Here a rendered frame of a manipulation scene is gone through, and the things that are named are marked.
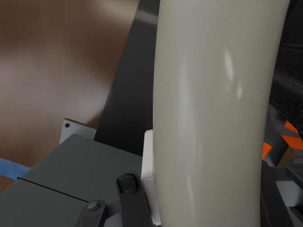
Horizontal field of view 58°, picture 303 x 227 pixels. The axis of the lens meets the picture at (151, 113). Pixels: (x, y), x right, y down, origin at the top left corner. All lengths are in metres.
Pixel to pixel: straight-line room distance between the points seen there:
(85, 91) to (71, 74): 0.09
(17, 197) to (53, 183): 0.12
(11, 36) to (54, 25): 0.20
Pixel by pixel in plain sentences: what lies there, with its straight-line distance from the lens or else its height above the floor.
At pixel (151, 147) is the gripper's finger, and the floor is 0.91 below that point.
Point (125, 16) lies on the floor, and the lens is 1.11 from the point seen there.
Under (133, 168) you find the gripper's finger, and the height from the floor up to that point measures 0.92.
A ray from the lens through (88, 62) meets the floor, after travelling 1.16.
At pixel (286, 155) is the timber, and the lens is 1.18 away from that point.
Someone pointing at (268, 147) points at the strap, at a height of 0.02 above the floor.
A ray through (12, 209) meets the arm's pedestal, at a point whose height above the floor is 0.52.
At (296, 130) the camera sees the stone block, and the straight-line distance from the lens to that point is 0.60.
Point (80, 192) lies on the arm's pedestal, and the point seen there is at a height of 0.37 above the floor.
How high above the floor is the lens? 1.07
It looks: 71 degrees down
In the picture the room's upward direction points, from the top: 151 degrees counter-clockwise
